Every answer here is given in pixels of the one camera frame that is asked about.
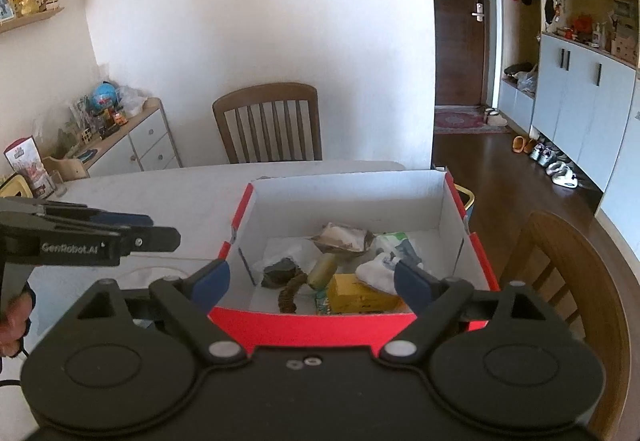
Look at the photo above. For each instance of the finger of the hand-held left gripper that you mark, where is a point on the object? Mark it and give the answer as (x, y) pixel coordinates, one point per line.
(150, 239)
(125, 220)

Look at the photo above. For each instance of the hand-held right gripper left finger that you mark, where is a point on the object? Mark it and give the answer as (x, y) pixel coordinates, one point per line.
(212, 282)

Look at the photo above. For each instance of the red shelf ornament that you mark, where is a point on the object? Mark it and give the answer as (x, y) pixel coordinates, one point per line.
(582, 23)

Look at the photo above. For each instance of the small photo frame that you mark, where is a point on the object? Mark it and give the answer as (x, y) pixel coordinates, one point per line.
(6, 5)

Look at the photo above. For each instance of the crumpled clear plastic bag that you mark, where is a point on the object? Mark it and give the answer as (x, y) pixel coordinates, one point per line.
(132, 101)

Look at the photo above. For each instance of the brown and white snack packet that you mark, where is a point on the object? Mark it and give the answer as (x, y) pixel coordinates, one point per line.
(345, 238)

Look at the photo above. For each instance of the row of white sneakers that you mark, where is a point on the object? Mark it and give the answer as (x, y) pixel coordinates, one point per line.
(555, 166)

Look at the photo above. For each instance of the yellow cardboard box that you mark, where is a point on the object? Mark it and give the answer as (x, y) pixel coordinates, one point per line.
(360, 296)

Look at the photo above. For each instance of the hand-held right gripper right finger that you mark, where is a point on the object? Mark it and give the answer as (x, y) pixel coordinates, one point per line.
(412, 283)

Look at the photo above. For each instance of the brown wooden slat-back chair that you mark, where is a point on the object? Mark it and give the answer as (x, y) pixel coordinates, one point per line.
(575, 281)
(267, 121)

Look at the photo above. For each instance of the wooden wall shelf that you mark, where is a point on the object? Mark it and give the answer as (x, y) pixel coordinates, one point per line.
(30, 18)

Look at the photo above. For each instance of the red cardboard box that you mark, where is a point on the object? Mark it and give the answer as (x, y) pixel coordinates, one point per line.
(350, 201)

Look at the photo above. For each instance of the person's left hand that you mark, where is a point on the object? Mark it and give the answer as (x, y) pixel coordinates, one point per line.
(15, 321)

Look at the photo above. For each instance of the pale blue stickered cabinet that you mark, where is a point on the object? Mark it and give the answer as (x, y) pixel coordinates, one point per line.
(622, 146)

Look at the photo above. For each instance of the silver door lock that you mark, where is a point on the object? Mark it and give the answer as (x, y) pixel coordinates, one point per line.
(478, 8)

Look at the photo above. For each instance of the dark item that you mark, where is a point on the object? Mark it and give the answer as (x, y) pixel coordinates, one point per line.
(280, 271)

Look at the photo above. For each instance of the blue globe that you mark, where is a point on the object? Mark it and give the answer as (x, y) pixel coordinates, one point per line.
(105, 93)

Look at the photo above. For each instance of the white and wood sideboard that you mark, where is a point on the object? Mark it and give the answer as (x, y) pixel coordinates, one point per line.
(140, 141)

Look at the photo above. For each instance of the yellow tissue box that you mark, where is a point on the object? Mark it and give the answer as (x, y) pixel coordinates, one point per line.
(12, 185)

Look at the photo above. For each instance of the clear drinking glass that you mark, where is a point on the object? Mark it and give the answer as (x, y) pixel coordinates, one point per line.
(60, 185)

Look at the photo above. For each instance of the red patterned rug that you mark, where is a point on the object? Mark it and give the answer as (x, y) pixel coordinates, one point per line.
(460, 121)

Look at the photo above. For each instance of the clear plastic toy package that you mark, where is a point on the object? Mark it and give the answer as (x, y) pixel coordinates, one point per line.
(77, 121)

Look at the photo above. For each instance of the red and white paper packet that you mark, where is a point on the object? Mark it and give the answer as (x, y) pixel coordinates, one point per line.
(30, 166)

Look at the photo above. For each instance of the dark brown door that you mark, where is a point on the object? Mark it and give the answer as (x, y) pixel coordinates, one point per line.
(460, 51)

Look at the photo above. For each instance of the grey and wood wall cabinet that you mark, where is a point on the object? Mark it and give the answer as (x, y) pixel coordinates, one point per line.
(575, 86)

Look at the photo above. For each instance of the small cardboard box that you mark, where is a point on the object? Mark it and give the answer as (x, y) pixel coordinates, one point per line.
(624, 47)

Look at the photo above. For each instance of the olive green cylinder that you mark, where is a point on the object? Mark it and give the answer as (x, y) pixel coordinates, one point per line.
(322, 271)

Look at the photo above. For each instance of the orange shoe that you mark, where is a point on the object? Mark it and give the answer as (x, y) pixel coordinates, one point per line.
(529, 146)
(517, 144)

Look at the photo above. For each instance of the small wooden stool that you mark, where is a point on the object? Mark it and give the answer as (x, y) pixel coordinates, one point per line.
(65, 167)

